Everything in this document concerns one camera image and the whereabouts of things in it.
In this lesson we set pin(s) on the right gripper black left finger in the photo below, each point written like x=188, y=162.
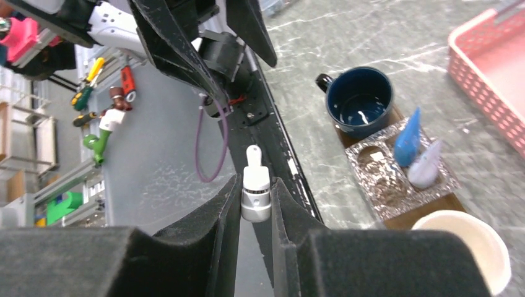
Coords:
x=195, y=256

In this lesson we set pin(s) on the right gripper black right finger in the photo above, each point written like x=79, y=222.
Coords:
x=310, y=259

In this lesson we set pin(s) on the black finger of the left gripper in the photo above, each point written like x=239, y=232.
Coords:
x=244, y=17
x=166, y=30

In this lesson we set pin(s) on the white toothbrush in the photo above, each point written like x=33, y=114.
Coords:
x=256, y=197

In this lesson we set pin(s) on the clear textured glass dish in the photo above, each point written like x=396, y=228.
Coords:
x=384, y=184

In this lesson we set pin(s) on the dark navy mug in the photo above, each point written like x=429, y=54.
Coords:
x=359, y=100

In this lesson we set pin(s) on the silver toothpaste tube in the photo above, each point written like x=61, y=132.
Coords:
x=424, y=171

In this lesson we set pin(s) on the blue toothpaste tube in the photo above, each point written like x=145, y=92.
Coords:
x=407, y=143

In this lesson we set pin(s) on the white and light-blue mug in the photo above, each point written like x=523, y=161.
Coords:
x=487, y=247

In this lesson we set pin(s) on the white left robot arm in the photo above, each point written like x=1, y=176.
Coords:
x=195, y=42

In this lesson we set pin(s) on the yellow green screwdriver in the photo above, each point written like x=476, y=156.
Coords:
x=80, y=100

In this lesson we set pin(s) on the dark green screwdriver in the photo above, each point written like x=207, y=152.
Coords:
x=85, y=119

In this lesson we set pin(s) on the pink perforated plastic basket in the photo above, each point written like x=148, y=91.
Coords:
x=486, y=60

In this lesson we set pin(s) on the red handled tool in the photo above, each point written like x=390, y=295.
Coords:
x=128, y=83

